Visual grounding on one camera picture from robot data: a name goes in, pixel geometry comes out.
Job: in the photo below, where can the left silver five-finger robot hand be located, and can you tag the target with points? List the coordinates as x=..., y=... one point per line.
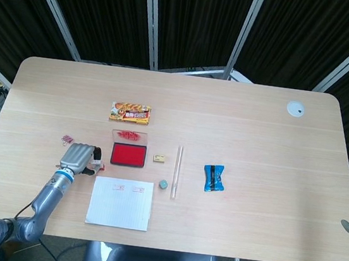
x=78, y=158

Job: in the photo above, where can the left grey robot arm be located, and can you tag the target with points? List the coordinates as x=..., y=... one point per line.
x=48, y=194

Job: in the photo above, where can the pink binder clips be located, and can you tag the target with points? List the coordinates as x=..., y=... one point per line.
x=67, y=139

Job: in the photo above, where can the red ink pad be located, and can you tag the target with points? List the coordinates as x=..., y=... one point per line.
x=127, y=155

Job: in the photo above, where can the white lined paper sheet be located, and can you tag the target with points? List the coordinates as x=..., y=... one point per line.
x=119, y=206

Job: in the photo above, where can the orange snack box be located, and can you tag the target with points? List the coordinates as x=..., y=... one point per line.
x=129, y=113

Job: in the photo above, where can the small yellow eraser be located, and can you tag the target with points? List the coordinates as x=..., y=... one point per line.
x=159, y=158

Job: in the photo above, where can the small teal cap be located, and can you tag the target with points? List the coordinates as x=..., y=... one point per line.
x=163, y=184

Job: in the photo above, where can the clear plastic ruler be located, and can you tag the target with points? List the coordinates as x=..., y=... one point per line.
x=176, y=172

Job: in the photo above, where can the blue snack packet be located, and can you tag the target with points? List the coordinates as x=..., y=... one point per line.
x=215, y=178

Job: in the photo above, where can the white screen base frame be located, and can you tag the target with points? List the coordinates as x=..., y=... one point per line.
x=201, y=71

